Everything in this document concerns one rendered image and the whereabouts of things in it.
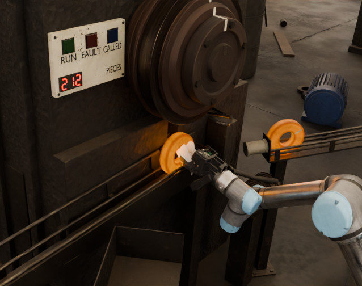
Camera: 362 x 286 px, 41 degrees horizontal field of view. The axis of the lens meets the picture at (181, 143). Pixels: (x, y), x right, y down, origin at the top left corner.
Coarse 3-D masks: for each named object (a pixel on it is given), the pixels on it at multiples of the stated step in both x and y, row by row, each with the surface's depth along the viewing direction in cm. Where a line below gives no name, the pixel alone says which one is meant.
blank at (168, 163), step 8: (176, 136) 171; (184, 136) 173; (168, 144) 170; (176, 144) 171; (168, 152) 169; (160, 160) 171; (168, 160) 170; (176, 160) 178; (168, 168) 172; (176, 168) 176
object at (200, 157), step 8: (200, 152) 166; (208, 152) 170; (216, 152) 167; (192, 160) 167; (200, 160) 165; (208, 160) 165; (216, 160) 164; (192, 168) 168; (200, 168) 166; (208, 168) 166; (216, 168) 163; (224, 168) 164; (216, 176) 163
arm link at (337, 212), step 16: (336, 192) 136; (352, 192) 138; (320, 208) 136; (336, 208) 133; (352, 208) 134; (320, 224) 137; (336, 224) 134; (352, 224) 134; (336, 240) 137; (352, 240) 135; (352, 256) 137; (352, 272) 140
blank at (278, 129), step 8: (280, 120) 197; (288, 120) 196; (272, 128) 197; (280, 128) 195; (288, 128) 196; (296, 128) 197; (272, 136) 196; (280, 136) 197; (296, 136) 199; (304, 136) 200; (272, 144) 198; (280, 144) 199; (288, 144) 201; (296, 144) 201
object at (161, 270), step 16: (112, 240) 139; (128, 240) 144; (144, 240) 143; (160, 240) 142; (176, 240) 142; (112, 256) 141; (128, 256) 147; (144, 256) 146; (160, 256) 145; (176, 256) 145; (112, 272) 142; (128, 272) 142; (144, 272) 142; (160, 272) 142; (176, 272) 143
